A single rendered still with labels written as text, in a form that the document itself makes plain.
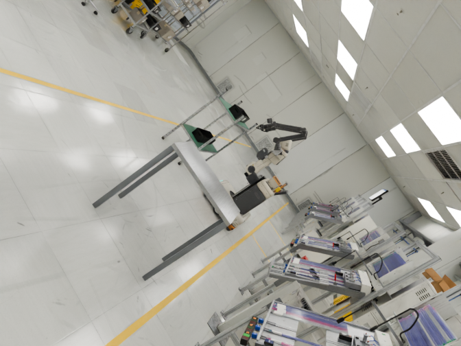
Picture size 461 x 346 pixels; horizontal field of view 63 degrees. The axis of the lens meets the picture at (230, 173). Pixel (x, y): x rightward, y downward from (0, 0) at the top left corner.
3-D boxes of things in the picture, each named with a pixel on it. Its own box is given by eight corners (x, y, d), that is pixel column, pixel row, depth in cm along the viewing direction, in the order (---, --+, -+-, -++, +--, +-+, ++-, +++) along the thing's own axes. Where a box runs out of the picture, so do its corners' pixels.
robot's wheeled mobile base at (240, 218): (239, 224, 571) (252, 215, 566) (229, 232, 510) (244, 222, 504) (215, 187, 578) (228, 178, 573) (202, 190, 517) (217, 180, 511)
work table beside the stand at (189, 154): (119, 193, 328) (191, 141, 312) (165, 261, 327) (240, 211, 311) (92, 204, 284) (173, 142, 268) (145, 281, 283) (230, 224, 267)
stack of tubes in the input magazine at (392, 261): (379, 278, 330) (406, 262, 325) (372, 264, 380) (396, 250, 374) (387, 291, 329) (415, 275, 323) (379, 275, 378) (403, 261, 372)
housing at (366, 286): (359, 299, 333) (362, 283, 332) (355, 283, 380) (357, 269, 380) (368, 301, 331) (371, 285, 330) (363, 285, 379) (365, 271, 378)
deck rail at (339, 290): (283, 279, 347) (285, 272, 347) (283, 279, 349) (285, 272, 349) (364, 300, 330) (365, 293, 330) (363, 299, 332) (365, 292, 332)
